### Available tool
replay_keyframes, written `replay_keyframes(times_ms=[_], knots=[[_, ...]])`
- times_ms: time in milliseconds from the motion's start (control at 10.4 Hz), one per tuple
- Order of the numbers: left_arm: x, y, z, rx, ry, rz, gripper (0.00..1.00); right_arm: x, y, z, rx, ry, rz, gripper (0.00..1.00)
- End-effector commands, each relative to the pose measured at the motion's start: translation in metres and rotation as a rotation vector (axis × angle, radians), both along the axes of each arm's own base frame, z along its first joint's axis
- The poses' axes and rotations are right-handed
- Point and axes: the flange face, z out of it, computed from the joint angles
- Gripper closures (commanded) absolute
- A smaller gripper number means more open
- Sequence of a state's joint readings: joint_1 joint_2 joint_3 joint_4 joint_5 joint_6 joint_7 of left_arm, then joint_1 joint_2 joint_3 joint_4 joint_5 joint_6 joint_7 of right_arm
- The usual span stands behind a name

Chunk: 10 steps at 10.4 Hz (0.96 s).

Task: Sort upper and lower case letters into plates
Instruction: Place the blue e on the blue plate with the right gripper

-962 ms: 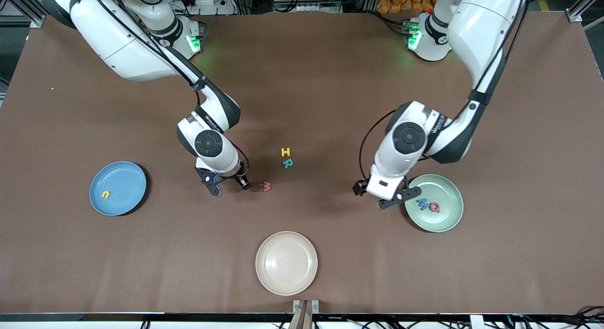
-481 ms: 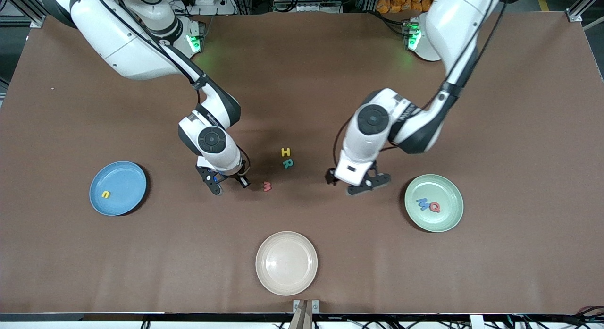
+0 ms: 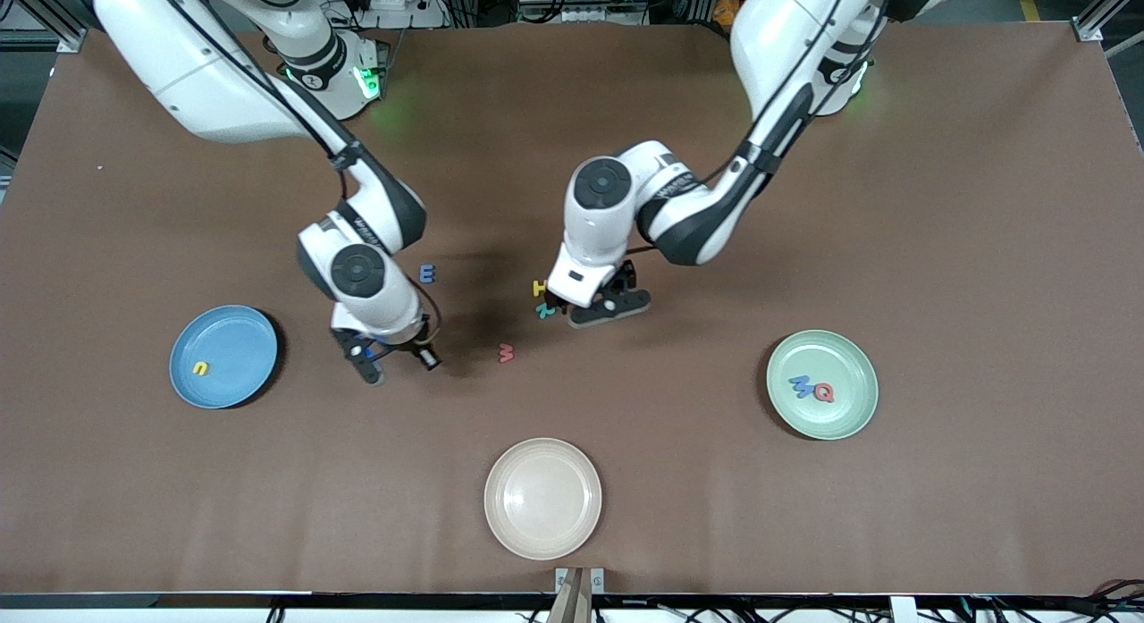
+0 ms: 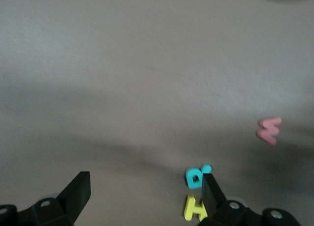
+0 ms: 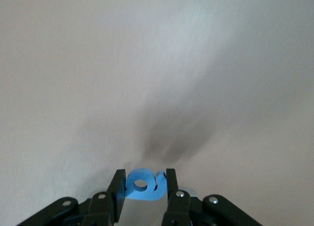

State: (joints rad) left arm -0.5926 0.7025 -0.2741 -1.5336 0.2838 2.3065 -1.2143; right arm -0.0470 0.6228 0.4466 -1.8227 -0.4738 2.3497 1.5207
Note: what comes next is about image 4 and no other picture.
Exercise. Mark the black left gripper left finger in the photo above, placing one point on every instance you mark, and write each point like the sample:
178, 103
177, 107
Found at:
76, 196

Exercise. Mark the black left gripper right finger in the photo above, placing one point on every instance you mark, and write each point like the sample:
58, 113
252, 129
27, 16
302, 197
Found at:
211, 196

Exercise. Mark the yellow capital letter H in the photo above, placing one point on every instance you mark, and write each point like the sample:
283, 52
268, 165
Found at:
189, 208

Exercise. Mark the teal capital letter R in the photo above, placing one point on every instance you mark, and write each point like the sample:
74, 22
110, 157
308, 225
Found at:
190, 174

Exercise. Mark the pink small letter w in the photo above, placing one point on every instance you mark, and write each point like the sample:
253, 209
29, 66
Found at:
268, 133

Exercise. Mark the brown table cover sheet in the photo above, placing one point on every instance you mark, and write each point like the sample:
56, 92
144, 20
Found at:
122, 64

